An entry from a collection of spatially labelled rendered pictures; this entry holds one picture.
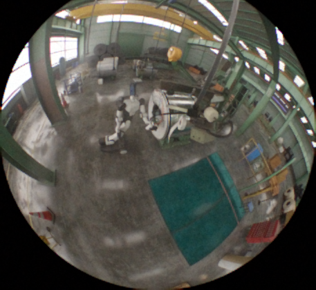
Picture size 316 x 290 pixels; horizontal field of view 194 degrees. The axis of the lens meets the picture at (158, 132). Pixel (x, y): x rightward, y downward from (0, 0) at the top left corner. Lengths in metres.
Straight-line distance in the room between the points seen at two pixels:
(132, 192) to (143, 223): 0.73
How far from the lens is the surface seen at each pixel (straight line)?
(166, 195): 2.19
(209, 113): 0.77
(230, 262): 3.83
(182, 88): 0.69
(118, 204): 2.14
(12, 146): 2.40
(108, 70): 6.38
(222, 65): 0.84
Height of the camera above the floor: 2.10
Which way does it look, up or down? 48 degrees down
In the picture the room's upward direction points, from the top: 18 degrees clockwise
